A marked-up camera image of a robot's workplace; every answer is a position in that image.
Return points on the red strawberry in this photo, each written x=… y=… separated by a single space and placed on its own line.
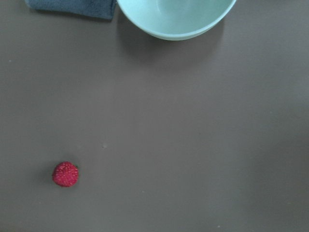
x=65 y=174

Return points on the grey folded cloth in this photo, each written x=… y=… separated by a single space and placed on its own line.
x=103 y=9

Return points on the mint green bowl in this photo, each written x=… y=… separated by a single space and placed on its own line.
x=175 y=20

